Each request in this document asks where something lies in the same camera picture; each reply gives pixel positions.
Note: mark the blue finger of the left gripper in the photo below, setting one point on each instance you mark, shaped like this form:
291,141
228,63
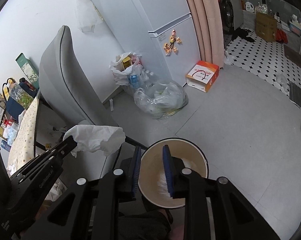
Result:
65,147

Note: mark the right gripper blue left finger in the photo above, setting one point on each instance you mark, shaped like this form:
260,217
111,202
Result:
136,161

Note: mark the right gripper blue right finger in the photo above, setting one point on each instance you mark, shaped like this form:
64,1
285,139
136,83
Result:
170,170

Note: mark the cream trash bin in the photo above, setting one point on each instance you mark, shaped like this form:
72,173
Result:
161,170

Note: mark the white paper napkin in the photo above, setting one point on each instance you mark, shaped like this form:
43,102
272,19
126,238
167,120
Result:
92,138

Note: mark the clear plastic trash bag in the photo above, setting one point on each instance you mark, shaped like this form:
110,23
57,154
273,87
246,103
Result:
161,99

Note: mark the floral cream tablecloth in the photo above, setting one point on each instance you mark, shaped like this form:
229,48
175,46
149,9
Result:
22,150

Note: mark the blue tissue pack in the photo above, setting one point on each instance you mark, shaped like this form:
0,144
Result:
10,133

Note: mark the navy lunch bag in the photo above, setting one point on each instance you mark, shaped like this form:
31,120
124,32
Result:
13,108

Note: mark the grey upholstered chair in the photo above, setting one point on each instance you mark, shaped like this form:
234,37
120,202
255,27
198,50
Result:
67,90

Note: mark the large tea bottle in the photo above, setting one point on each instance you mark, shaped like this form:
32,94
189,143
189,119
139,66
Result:
20,96

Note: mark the green tall box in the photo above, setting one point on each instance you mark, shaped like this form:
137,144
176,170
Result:
28,69

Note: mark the white bag of recyclables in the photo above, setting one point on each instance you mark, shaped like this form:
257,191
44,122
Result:
129,73

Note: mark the orange white cardboard box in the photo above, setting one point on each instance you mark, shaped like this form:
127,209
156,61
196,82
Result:
202,76

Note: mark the white refrigerator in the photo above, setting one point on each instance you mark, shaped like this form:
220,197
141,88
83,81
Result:
160,31

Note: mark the brown cardboard box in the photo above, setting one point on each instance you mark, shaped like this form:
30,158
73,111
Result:
266,27

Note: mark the pink curtain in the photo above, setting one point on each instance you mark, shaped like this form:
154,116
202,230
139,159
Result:
208,28

